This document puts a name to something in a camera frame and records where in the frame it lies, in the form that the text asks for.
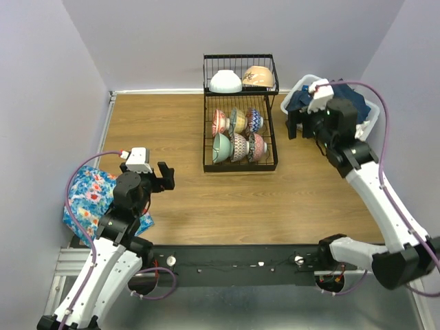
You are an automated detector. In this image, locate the yellow dotted teal bowl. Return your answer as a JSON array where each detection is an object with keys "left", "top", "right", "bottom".
[{"left": 228, "top": 107, "right": 248, "bottom": 135}]

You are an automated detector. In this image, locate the white plastic basket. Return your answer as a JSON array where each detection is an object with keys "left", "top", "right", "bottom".
[{"left": 280, "top": 74, "right": 380, "bottom": 134}]

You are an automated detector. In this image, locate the red white patterned bowl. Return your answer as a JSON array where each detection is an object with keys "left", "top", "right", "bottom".
[{"left": 212, "top": 109, "right": 230, "bottom": 137}]

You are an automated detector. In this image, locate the black wire dish rack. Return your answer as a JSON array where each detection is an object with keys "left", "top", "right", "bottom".
[{"left": 202, "top": 54, "right": 279, "bottom": 173}]

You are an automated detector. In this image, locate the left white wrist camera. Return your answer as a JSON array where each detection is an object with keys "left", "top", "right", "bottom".
[{"left": 125, "top": 147, "right": 153, "bottom": 173}]

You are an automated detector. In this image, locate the white ribbed bowl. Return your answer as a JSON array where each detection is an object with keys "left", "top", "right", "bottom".
[{"left": 209, "top": 69, "right": 242, "bottom": 94}]

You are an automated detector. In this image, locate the aluminium frame rail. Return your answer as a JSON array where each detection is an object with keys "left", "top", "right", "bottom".
[{"left": 43, "top": 91, "right": 118, "bottom": 316}]

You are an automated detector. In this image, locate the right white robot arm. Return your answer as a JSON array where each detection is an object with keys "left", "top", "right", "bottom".
[{"left": 286, "top": 98, "right": 439, "bottom": 289}]

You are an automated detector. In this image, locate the dark blue folded cloth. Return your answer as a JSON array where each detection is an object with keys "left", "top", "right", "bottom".
[{"left": 285, "top": 84, "right": 371, "bottom": 124}]

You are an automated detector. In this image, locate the beige floral bowl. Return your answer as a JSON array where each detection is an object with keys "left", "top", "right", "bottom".
[{"left": 242, "top": 65, "right": 274, "bottom": 89}]

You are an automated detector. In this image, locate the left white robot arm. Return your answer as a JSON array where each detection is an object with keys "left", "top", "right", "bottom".
[{"left": 36, "top": 162, "right": 177, "bottom": 329}]

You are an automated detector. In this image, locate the blue floral cloth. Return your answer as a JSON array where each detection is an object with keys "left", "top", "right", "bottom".
[{"left": 63, "top": 165, "right": 155, "bottom": 249}]

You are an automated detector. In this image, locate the mint green bowl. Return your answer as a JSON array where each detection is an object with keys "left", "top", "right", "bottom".
[{"left": 212, "top": 133, "right": 233, "bottom": 164}]

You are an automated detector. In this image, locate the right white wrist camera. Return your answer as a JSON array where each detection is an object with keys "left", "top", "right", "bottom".
[{"left": 307, "top": 79, "right": 334, "bottom": 113}]

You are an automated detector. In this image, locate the white crumpled cloth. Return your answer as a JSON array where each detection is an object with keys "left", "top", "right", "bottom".
[{"left": 355, "top": 120, "right": 371, "bottom": 141}]

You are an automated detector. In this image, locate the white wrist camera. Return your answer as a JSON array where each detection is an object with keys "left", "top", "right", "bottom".
[
  {"left": 125, "top": 147, "right": 153, "bottom": 173},
  {"left": 307, "top": 79, "right": 334, "bottom": 113}
]

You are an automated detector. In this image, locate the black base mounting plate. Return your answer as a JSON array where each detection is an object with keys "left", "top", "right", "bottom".
[{"left": 127, "top": 243, "right": 365, "bottom": 289}]

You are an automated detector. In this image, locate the blue zigzag red bowl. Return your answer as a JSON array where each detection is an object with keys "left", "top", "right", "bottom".
[{"left": 245, "top": 108, "right": 264, "bottom": 136}]

